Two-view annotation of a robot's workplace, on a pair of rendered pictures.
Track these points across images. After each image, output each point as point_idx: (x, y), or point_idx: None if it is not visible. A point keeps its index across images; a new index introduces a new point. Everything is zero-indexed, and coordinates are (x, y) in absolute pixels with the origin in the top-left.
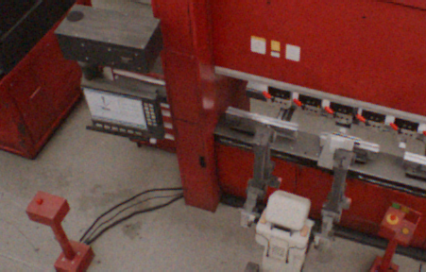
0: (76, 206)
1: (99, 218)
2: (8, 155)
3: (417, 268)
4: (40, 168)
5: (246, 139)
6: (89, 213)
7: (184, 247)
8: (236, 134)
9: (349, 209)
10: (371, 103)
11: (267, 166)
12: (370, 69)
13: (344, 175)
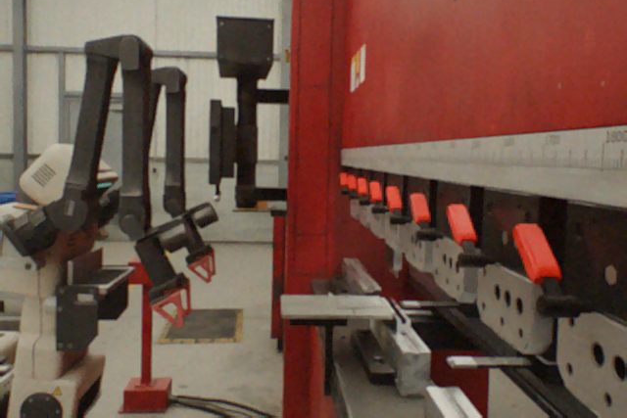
0: (231, 386)
1: (219, 400)
2: (276, 341)
3: None
4: (270, 356)
5: (319, 293)
6: (224, 394)
7: None
8: (322, 288)
9: (151, 303)
10: (394, 142)
11: (168, 167)
12: (394, 25)
13: (122, 112)
